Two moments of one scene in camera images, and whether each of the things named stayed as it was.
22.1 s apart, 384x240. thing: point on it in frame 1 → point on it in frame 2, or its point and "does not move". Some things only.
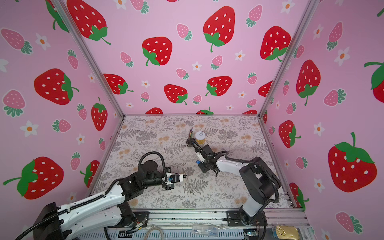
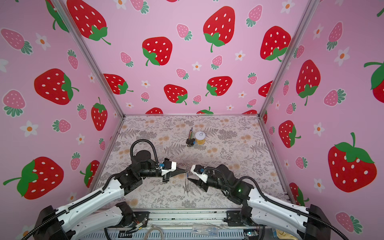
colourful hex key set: [191, 135] does not move
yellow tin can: [200, 137] does not move
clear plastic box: [205, 230] does not move
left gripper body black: [167, 169] → [165, 179]
